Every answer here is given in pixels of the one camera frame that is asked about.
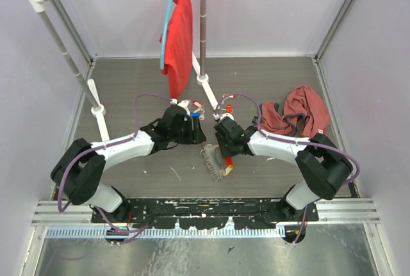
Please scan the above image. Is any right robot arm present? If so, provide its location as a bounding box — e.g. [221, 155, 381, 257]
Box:
[214, 117, 355, 221]

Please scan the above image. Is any keyring with red tag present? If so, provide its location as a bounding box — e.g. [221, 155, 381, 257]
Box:
[201, 144, 233, 182]

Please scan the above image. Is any clothes rack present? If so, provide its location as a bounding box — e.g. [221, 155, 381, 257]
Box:
[28, 0, 216, 140]

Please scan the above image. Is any key with blue tag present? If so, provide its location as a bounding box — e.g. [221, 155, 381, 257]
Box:
[190, 111, 204, 120]

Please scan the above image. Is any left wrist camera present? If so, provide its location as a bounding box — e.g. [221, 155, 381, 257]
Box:
[170, 99, 190, 115]

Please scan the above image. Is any purple cable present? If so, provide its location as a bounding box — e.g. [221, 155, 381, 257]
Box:
[57, 93, 179, 245]
[213, 93, 360, 245]

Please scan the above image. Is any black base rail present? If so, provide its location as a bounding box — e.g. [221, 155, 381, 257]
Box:
[92, 197, 321, 231]

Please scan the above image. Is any crumpled red shirt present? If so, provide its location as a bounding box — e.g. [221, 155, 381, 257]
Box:
[259, 85, 331, 138]

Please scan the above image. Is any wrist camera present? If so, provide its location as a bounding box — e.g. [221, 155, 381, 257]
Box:
[170, 99, 190, 115]
[213, 113, 234, 122]

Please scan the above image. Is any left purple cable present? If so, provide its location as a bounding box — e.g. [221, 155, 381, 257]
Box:
[57, 93, 179, 245]

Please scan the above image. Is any grey cable duct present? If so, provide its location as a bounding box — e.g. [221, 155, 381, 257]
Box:
[45, 225, 285, 239]

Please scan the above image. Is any key with yellow tag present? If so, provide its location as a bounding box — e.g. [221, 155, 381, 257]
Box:
[221, 165, 234, 177]

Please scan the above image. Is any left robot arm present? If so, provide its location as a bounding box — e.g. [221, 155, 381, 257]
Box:
[51, 104, 206, 222]

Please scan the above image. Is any blue hanger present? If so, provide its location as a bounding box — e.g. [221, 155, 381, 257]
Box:
[160, 0, 173, 70]

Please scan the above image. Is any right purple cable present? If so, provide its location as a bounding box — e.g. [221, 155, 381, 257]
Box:
[213, 93, 360, 245]

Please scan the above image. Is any red shirt on hanger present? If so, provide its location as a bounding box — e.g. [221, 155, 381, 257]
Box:
[161, 0, 193, 99]

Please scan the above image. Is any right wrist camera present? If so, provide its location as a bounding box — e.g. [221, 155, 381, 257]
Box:
[213, 113, 234, 122]

